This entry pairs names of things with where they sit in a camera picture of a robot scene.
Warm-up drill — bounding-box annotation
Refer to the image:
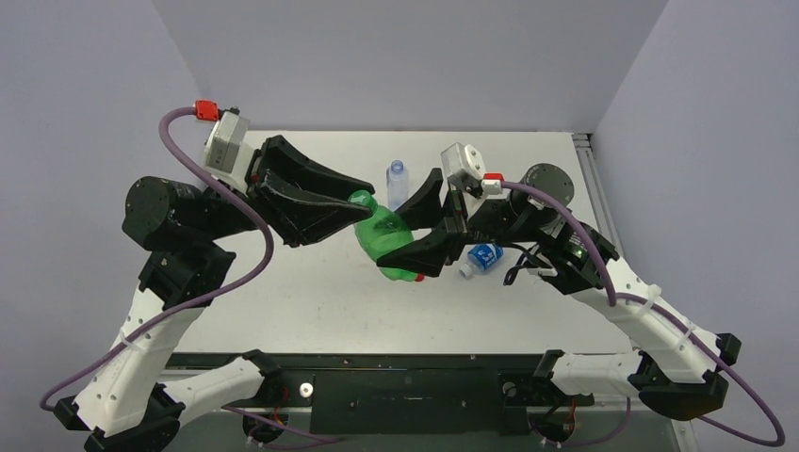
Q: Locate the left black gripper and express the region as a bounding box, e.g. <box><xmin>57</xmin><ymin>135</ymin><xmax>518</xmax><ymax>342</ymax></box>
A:
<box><xmin>196</xmin><ymin>138</ymin><xmax>375</xmax><ymax>248</ymax></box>

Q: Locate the green plastic bottle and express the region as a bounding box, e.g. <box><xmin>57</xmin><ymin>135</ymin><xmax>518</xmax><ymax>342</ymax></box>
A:
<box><xmin>354</xmin><ymin>204</ymin><xmax>414</xmax><ymax>263</ymax></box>

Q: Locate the clear bluish bottle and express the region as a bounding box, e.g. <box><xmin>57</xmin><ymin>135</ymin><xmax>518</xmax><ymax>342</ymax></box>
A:
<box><xmin>386</xmin><ymin>160</ymin><xmax>410</xmax><ymax>211</ymax></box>

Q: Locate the green bottle cap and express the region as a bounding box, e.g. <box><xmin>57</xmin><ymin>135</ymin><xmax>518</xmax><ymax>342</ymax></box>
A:
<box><xmin>348</xmin><ymin>190</ymin><xmax>379</xmax><ymax>212</ymax></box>

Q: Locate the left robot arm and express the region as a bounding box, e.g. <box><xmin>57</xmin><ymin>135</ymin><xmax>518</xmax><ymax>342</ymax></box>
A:
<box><xmin>52</xmin><ymin>136</ymin><xmax>372</xmax><ymax>451</ymax></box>

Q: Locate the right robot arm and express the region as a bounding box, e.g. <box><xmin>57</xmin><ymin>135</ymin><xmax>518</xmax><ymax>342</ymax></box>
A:
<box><xmin>377</xmin><ymin>163</ymin><xmax>741</xmax><ymax>421</ymax></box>

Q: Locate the blue label small bottle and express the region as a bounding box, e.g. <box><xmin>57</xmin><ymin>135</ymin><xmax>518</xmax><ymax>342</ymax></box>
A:
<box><xmin>459</xmin><ymin>244</ymin><xmax>504</xmax><ymax>280</ymax></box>

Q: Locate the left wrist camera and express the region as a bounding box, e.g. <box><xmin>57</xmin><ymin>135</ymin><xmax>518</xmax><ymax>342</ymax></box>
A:
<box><xmin>202</xmin><ymin>108</ymin><xmax>255</xmax><ymax>194</ymax></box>

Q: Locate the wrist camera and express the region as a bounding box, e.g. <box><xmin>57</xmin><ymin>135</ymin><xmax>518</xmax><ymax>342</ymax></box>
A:
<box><xmin>440</xmin><ymin>142</ymin><xmax>503</xmax><ymax>200</ymax></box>
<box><xmin>202</xmin><ymin>108</ymin><xmax>255</xmax><ymax>194</ymax></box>

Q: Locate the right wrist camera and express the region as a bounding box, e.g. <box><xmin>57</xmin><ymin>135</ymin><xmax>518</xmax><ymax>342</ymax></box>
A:
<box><xmin>440</xmin><ymin>142</ymin><xmax>503</xmax><ymax>200</ymax></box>

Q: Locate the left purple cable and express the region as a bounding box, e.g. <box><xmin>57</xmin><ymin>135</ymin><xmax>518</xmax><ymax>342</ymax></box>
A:
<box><xmin>39</xmin><ymin>106</ymin><xmax>276</xmax><ymax>413</ymax></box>

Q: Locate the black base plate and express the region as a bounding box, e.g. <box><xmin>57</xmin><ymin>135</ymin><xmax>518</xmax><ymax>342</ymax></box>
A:
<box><xmin>168</xmin><ymin>352</ymin><xmax>595</xmax><ymax>438</ymax></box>

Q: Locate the aluminium frame rail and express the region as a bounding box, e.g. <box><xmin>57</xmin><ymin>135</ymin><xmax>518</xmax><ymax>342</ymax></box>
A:
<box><xmin>572</xmin><ymin>133</ymin><xmax>700</xmax><ymax>451</ymax></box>

